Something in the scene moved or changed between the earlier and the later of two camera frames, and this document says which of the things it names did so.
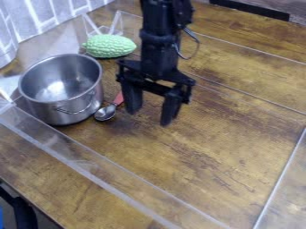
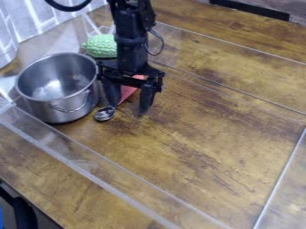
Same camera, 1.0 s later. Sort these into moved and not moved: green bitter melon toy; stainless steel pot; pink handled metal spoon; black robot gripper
Moved: black robot gripper
Not moved: stainless steel pot; green bitter melon toy; pink handled metal spoon
